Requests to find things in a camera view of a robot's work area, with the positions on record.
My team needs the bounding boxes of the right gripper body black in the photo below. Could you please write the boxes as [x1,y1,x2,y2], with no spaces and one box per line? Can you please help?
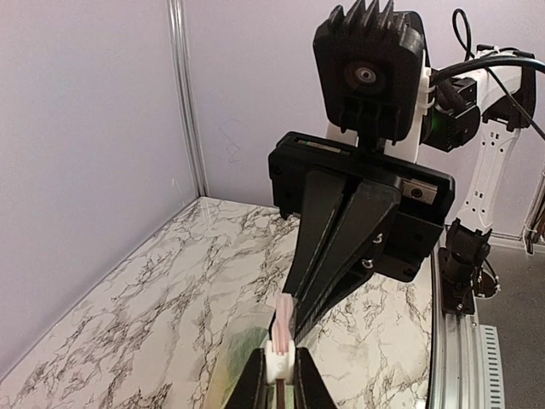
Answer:
[268,132,456,281]

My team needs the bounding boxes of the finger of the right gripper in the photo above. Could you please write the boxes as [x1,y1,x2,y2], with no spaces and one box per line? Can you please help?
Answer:
[283,170,346,298]
[294,178,401,343]

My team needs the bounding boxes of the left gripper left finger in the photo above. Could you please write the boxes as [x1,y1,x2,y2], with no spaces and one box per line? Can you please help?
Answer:
[227,349,272,409]

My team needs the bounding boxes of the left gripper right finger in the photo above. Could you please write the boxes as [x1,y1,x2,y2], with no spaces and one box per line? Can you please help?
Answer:
[294,348,336,409]

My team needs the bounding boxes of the clear zip top bag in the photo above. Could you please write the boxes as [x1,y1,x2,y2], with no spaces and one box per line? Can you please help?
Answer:
[204,293,296,408]

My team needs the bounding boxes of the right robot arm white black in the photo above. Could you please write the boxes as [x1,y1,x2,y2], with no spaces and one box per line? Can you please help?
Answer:
[268,45,541,341]

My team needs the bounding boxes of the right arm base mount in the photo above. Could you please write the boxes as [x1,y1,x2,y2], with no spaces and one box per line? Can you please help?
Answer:
[438,247,501,315]

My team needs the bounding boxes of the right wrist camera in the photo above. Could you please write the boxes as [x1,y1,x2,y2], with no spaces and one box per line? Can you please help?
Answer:
[313,1,435,163]

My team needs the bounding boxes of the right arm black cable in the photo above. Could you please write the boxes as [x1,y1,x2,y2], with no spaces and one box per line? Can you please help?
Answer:
[433,8,545,141]

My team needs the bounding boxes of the front aluminium rail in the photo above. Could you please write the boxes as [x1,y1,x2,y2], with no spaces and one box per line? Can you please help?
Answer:
[427,251,506,409]

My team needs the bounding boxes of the right aluminium frame post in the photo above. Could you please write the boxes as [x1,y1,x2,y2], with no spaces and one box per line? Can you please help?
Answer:
[166,0,209,197]

